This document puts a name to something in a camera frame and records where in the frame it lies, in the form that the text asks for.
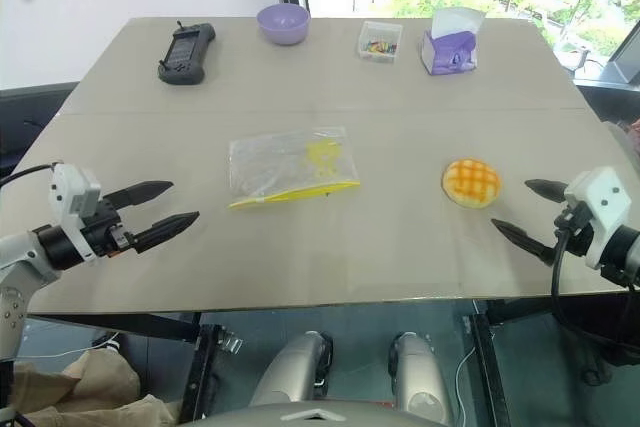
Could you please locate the silver robot leg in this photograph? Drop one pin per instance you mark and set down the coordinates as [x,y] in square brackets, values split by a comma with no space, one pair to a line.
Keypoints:
[292,372]
[417,377]

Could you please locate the clear box of colourful clips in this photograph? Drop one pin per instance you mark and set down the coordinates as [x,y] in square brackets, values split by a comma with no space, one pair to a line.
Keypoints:
[380,43]

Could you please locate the yellow pineapple bun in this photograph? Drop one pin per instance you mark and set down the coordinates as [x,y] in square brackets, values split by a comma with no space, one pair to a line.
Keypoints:
[470,183]

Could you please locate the purple bowl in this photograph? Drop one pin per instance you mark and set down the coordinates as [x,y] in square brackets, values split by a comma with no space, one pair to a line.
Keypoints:
[283,23]

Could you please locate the silver robot torso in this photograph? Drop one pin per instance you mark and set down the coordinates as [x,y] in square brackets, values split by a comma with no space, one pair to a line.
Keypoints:
[312,416]

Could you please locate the silver right robot leg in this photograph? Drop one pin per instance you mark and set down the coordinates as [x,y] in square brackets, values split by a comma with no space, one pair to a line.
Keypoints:
[417,377]

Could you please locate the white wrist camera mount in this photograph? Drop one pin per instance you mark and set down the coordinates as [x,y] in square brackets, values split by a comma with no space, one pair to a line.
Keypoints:
[602,202]
[70,192]

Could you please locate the purple tissue pack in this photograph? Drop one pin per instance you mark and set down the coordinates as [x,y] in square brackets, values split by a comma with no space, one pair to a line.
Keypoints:
[452,44]

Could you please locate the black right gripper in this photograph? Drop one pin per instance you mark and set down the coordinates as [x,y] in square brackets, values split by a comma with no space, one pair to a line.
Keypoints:
[575,232]

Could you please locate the black table frame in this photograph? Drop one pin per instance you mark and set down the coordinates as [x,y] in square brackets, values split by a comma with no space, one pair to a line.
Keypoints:
[210,367]

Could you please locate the dark laptop on sill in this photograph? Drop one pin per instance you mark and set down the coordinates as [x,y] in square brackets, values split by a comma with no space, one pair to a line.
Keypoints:
[622,59]

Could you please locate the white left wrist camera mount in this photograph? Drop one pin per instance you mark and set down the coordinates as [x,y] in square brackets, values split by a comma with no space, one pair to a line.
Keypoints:
[70,192]

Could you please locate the clear yellow zip bag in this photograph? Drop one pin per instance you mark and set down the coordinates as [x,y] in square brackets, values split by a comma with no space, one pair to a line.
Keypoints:
[292,167]

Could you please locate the silver left robot leg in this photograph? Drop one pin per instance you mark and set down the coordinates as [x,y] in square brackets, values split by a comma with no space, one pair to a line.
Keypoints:
[292,372]

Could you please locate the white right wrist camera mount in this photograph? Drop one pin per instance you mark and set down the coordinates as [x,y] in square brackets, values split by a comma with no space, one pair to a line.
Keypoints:
[602,202]

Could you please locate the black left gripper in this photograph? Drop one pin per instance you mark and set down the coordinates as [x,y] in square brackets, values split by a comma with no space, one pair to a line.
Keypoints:
[102,232]

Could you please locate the black handheld controller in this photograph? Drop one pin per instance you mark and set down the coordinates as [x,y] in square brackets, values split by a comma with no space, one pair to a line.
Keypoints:
[186,54]

